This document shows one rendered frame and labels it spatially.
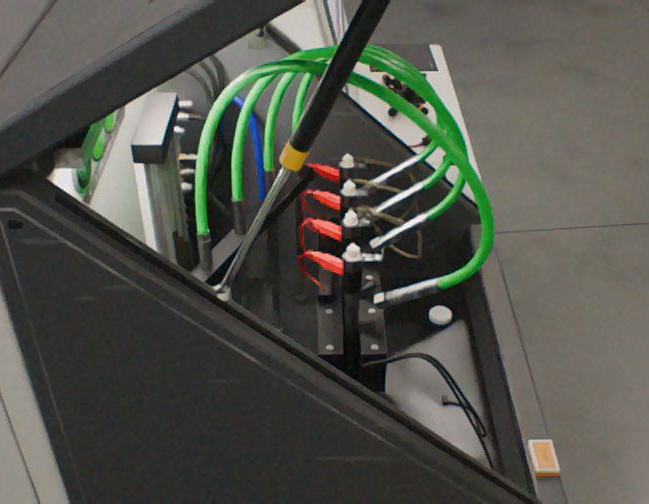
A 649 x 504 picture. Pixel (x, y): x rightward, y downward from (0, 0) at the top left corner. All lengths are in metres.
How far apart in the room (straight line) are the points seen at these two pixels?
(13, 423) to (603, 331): 2.20
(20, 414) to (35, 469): 0.09
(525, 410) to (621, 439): 1.33
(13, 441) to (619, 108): 3.62
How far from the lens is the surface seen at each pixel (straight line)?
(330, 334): 1.20
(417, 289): 1.00
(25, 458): 0.92
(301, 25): 1.34
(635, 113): 4.17
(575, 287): 2.94
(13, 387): 0.84
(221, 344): 0.75
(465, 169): 0.89
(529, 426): 1.15
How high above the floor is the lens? 1.80
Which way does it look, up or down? 37 degrees down
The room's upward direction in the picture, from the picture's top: straight up
